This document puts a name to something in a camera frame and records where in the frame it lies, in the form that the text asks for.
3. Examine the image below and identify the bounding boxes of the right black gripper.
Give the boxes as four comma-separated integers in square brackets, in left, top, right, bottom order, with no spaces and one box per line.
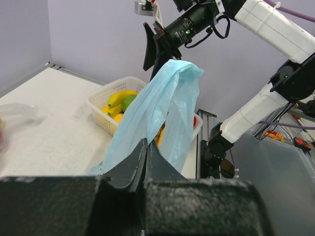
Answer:
[143,2,217,80]

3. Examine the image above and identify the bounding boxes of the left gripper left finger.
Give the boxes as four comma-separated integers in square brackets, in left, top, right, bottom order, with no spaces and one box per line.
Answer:
[98,138,148,193]

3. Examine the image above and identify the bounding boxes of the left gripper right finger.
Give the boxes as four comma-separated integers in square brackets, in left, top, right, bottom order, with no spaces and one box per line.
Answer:
[145,140,186,182]

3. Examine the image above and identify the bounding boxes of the light blue plastic bag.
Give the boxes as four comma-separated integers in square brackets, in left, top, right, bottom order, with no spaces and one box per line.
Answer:
[89,59,204,176]

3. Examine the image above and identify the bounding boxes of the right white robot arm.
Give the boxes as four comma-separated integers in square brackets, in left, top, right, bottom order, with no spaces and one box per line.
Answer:
[143,0,315,177]

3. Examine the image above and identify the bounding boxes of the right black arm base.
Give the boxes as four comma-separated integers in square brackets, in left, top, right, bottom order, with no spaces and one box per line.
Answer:
[198,140,239,179]

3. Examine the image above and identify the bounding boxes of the yellow fake bell pepper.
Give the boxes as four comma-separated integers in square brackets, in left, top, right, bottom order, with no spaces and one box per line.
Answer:
[154,127,164,146]

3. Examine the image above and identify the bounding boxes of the green fake lime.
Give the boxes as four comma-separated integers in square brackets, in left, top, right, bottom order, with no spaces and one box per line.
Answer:
[122,94,137,112]

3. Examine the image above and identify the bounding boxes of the orange fake fruit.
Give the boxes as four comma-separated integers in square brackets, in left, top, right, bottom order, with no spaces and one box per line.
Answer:
[113,113,124,123]

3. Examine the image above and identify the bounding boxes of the red fake bell pepper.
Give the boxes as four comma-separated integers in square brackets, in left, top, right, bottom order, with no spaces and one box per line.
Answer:
[193,116,197,127]

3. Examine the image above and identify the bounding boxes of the yellow fake banana bunch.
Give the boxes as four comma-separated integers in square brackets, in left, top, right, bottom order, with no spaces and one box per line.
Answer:
[108,90,138,118]

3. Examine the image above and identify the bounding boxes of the clear tied bag of fruits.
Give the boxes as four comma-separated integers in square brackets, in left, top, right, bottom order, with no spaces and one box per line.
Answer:
[0,103,39,152]

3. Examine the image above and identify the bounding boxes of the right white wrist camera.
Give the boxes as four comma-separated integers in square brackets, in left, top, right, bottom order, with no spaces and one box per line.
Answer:
[134,0,164,27]

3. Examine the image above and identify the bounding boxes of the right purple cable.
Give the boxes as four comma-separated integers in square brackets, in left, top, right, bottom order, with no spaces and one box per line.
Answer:
[264,0,315,24]

